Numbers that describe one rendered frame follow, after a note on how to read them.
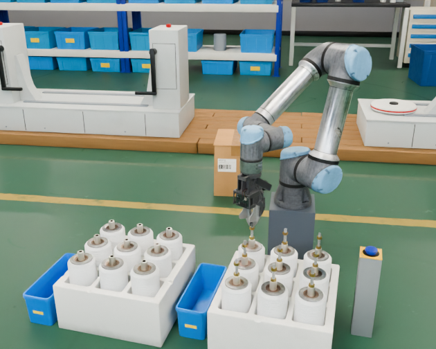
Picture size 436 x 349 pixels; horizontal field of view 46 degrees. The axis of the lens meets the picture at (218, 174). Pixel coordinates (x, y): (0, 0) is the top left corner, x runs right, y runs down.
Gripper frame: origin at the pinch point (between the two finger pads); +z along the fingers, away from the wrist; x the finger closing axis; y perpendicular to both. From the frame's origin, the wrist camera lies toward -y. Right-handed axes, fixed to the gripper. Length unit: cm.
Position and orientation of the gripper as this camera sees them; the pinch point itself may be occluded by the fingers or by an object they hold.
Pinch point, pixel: (252, 221)
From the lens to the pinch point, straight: 182.1
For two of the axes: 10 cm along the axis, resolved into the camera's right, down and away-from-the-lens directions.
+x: 7.7, 2.4, -5.9
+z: 0.0, 9.3, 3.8
